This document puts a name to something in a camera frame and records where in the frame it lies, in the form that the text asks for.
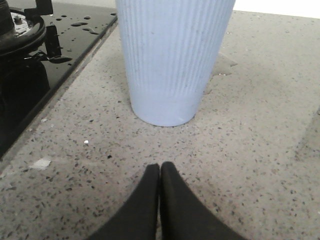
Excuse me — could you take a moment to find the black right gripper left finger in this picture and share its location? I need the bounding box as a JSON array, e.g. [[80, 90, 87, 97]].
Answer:
[[88, 163, 160, 240]]

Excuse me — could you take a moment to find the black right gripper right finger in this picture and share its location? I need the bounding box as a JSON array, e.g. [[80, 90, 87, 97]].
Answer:
[[160, 161, 243, 240]]

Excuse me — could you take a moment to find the light blue ribbed cup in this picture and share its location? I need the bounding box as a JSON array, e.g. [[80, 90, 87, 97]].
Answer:
[[116, 0, 235, 127]]

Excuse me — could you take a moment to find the black pot support grate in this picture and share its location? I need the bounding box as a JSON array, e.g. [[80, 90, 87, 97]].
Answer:
[[0, 0, 53, 61]]

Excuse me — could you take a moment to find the black glass gas stove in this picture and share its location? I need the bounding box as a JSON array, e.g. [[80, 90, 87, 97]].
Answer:
[[0, 0, 117, 154]]

